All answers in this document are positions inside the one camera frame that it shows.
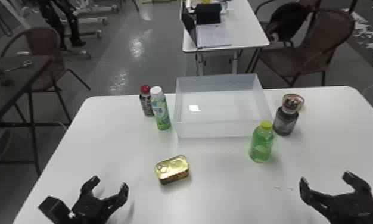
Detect white papers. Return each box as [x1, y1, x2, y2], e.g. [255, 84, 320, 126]
[196, 24, 233, 49]

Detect white side table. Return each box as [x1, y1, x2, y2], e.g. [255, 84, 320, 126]
[179, 0, 271, 76]

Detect white capped green bottle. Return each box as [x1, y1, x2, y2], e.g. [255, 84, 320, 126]
[149, 86, 172, 132]

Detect black box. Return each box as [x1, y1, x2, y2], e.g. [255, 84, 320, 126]
[194, 2, 223, 26]

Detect brown chair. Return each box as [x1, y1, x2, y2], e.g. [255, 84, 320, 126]
[247, 0, 356, 88]
[0, 27, 92, 126]

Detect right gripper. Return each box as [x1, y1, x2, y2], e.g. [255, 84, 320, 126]
[299, 170, 373, 224]

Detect dark grey bottle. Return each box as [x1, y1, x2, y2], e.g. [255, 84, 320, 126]
[272, 93, 306, 137]

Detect dark side table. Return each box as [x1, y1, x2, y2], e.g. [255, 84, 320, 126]
[0, 55, 72, 176]

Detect gold can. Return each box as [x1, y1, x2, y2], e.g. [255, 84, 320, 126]
[154, 154, 191, 185]

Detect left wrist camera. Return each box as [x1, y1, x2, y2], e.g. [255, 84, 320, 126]
[38, 195, 73, 224]

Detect yellow capped green bottle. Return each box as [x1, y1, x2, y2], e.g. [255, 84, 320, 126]
[248, 120, 276, 163]

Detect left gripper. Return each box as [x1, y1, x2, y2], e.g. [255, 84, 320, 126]
[68, 175, 130, 224]

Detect red capped dark bottle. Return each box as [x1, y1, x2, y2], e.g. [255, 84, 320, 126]
[139, 85, 156, 118]

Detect clear box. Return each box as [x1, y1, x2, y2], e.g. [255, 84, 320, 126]
[173, 73, 273, 139]

